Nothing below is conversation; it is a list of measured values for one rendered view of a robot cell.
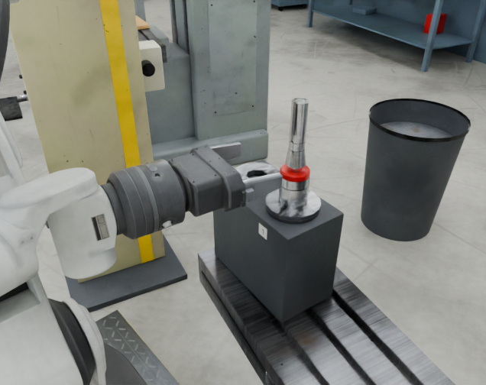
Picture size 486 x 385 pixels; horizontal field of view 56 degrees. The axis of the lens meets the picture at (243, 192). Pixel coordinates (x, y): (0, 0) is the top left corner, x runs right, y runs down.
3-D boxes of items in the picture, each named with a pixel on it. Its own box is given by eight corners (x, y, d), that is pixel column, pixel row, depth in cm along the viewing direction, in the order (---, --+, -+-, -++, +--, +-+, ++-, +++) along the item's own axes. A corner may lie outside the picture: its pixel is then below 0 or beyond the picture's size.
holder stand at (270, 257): (281, 325, 78) (287, 233, 67) (213, 254, 93) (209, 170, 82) (332, 295, 84) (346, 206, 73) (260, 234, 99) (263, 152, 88)
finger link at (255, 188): (278, 188, 64) (241, 202, 61) (280, 168, 62) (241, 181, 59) (285, 193, 63) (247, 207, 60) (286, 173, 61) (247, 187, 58)
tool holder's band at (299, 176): (295, 186, 69) (296, 179, 68) (273, 173, 72) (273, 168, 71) (315, 175, 72) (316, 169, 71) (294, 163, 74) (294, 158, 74)
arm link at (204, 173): (247, 166, 56) (157, 194, 51) (246, 227, 62) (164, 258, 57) (199, 127, 65) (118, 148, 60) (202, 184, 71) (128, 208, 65)
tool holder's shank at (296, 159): (295, 176, 69) (300, 107, 63) (280, 168, 71) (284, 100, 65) (309, 169, 71) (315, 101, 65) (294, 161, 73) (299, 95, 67)
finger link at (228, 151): (241, 140, 69) (205, 150, 66) (241, 158, 71) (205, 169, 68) (235, 136, 70) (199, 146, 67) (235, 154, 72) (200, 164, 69)
